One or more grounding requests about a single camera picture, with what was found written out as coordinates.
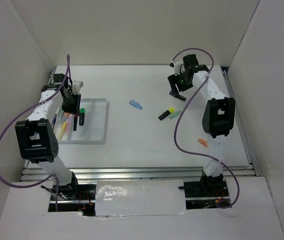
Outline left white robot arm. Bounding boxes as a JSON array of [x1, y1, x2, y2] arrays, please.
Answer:
[[15, 73, 81, 200]]

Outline small mint green highlighter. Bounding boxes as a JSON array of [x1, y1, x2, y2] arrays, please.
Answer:
[[168, 110, 182, 119]]

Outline pink pastel highlighter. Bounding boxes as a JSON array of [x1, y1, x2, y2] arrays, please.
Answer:
[[64, 116, 72, 135]]

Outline aluminium frame rail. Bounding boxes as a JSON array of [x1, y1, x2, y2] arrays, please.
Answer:
[[19, 65, 262, 208]]

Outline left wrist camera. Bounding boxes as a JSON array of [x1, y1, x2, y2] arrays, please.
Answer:
[[72, 80, 84, 95]]

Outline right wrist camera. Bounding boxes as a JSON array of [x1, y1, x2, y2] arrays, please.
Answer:
[[169, 60, 184, 76]]

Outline yellow cap black highlighter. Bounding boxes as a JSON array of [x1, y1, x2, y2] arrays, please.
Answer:
[[158, 107, 175, 121]]

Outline pink cap black highlighter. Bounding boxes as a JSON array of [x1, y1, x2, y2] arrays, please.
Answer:
[[73, 114, 78, 132]]

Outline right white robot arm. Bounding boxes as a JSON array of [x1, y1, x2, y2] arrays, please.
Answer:
[[168, 54, 235, 196]]

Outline yellow pastel highlighter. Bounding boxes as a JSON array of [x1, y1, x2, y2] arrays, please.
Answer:
[[58, 122, 67, 141]]

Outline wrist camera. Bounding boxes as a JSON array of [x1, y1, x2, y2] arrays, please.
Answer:
[[169, 60, 184, 76], [72, 80, 84, 95]]

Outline orange translucent highlighter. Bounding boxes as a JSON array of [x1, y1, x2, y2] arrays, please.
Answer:
[[198, 138, 208, 147]]

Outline purple cap black highlighter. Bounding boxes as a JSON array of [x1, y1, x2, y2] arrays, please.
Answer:
[[170, 93, 186, 102]]

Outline green cap black highlighter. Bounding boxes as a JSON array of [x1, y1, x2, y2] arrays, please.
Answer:
[[79, 108, 86, 126]]

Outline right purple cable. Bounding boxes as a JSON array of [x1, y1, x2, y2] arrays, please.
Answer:
[[170, 47, 240, 209]]

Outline orange cap clear highlighter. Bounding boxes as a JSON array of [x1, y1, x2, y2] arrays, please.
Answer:
[[63, 112, 70, 119]]

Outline white foil cover sheet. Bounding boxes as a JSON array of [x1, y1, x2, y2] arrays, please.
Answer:
[[95, 179, 186, 217]]

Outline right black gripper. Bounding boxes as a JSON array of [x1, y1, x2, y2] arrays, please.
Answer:
[[168, 70, 194, 96]]

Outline blue ballpoint pen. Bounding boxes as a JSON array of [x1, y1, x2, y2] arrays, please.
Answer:
[[52, 114, 57, 125]]

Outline white compartment tray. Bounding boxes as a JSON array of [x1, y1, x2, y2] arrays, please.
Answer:
[[54, 98, 108, 145]]

